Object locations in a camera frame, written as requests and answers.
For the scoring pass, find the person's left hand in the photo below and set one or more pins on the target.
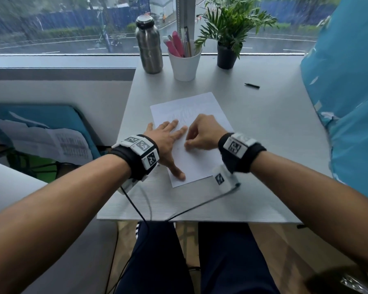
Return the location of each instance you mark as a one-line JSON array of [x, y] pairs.
[[165, 143]]

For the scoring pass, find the person's right hand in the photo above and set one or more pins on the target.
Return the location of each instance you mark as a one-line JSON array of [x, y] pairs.
[[207, 133]]

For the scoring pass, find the person's left thumb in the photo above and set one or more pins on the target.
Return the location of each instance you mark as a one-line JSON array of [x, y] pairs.
[[178, 172]]

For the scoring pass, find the person's left middle finger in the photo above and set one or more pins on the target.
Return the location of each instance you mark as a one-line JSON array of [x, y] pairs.
[[171, 125]]

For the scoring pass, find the person's left little finger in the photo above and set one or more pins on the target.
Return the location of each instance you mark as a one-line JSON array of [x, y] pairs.
[[149, 129]]

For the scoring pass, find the person's right fingers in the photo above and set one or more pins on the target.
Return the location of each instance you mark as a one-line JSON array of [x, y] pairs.
[[192, 140]]

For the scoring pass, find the white paper sheet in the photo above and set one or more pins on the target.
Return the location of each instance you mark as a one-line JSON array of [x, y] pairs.
[[202, 104]]

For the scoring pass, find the person's left forearm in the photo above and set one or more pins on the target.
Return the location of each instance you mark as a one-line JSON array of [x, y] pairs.
[[55, 217]]

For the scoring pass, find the person's right forearm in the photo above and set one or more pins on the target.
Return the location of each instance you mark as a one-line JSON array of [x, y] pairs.
[[319, 205]]

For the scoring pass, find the black left wrist tracker band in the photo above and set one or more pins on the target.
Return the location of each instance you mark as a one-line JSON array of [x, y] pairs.
[[141, 153]]

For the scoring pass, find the black wrist tracker band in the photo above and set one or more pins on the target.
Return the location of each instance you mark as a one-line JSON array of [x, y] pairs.
[[239, 150], [141, 153]]

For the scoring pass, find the black right wrist tracker band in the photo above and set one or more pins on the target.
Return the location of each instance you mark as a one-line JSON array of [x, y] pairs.
[[239, 150]]

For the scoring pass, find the white pen cup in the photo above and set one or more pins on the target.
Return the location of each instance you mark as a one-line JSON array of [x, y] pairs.
[[184, 65]]

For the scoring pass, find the short pink marker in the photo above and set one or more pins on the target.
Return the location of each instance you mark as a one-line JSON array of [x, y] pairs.
[[171, 48]]

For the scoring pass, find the black pen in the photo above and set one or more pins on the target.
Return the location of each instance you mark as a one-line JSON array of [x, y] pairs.
[[252, 86]]

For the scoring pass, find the stainless steel water bottle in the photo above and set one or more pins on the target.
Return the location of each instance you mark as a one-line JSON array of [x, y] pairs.
[[148, 45]]

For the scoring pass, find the long pink marker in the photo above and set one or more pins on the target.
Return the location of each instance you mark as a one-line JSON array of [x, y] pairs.
[[178, 42]]

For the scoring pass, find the wooden pencil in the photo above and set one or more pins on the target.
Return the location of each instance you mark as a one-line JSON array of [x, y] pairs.
[[186, 41]]

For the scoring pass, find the black plant pot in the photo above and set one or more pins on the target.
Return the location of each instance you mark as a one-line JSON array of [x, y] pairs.
[[227, 56]]

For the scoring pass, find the person's dark trousers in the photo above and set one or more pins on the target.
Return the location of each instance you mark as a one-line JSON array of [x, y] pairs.
[[159, 260]]

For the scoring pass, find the printed white papers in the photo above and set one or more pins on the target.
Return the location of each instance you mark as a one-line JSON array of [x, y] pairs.
[[49, 140]]

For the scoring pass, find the green potted plant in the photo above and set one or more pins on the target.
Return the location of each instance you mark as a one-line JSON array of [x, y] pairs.
[[233, 18]]

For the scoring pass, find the light blue patterned fabric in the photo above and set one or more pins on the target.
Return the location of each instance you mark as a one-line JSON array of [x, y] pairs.
[[346, 97]]

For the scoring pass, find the grey window post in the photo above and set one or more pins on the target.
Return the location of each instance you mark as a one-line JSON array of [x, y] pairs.
[[185, 15]]

